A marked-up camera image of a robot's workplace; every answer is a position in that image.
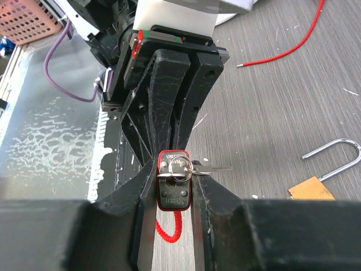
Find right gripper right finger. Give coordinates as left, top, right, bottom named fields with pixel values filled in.
left=191, top=175, right=360, bottom=270

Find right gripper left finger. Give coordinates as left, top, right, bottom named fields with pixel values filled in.
left=1, top=159, right=157, bottom=270

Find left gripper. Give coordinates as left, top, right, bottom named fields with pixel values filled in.
left=102, top=25, right=230, bottom=161

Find silver keys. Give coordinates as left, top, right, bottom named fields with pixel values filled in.
left=157, top=155, right=232, bottom=182

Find red cable padlock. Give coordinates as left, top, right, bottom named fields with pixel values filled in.
left=236, top=0, right=325, bottom=68
left=156, top=150, right=193, bottom=243

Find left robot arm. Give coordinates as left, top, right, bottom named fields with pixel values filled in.
left=71, top=1, right=227, bottom=164

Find white cloth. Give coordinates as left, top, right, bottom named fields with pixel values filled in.
left=215, top=14, right=236, bottom=26

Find brass padlock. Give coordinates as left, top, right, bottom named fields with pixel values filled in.
left=288, top=138, right=360, bottom=200

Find pink perforated basket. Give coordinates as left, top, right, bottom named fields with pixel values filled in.
left=1, top=0, right=63, bottom=45

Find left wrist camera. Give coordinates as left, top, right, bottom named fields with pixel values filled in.
left=133, top=0, right=254, bottom=37

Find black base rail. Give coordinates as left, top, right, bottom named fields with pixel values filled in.
left=96, top=112, right=147, bottom=205

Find slotted cable duct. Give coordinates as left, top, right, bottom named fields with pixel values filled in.
left=87, top=111, right=109, bottom=202

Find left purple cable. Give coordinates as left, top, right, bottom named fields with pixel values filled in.
left=44, top=19, right=115, bottom=103

